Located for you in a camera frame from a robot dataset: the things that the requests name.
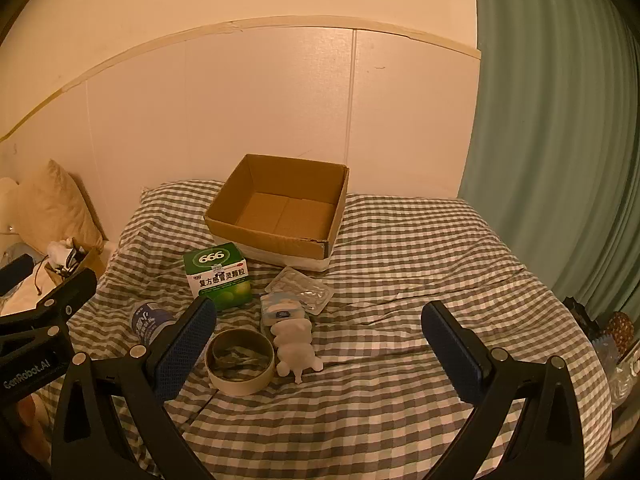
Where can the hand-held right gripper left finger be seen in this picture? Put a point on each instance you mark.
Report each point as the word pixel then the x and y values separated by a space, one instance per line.
pixel 187 341

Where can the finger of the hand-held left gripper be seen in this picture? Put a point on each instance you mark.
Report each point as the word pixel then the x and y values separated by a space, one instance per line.
pixel 15 272
pixel 70 290

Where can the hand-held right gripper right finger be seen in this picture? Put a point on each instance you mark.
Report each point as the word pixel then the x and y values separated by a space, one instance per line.
pixel 450 346

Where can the plastic water bottle blue label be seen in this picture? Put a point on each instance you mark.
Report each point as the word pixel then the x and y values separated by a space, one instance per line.
pixel 150 322

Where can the beige tape roll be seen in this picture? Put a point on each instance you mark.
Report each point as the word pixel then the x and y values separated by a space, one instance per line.
pixel 240 382

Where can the green medicine box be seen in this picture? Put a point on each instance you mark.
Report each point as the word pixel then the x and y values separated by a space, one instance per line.
pixel 217 280

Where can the blue white tissue pack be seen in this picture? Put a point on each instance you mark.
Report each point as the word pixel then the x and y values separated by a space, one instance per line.
pixel 281 310

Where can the white animal figurine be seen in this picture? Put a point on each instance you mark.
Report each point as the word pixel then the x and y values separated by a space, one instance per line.
pixel 295 347

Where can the clear plastic blister pack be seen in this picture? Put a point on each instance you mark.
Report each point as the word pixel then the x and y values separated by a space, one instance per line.
pixel 305 290

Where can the brown cardboard box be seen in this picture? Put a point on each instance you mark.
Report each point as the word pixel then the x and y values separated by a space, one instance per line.
pixel 280 220

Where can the small open cardboard box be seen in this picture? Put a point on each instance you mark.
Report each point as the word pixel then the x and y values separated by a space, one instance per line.
pixel 90 260

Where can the grey white checked blanket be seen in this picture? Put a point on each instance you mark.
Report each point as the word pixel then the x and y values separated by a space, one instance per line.
pixel 390 350

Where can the beige pillow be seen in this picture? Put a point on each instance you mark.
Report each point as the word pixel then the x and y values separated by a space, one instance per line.
pixel 52 210

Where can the black bag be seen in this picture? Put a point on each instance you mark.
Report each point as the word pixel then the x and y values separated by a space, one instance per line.
pixel 580 317

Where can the clear plastic bag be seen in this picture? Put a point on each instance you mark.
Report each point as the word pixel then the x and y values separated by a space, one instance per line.
pixel 617 370

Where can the pineapple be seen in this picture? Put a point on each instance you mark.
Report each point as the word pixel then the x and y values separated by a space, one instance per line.
pixel 620 332

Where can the green curtain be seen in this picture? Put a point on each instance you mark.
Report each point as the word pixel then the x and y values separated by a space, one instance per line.
pixel 555 135

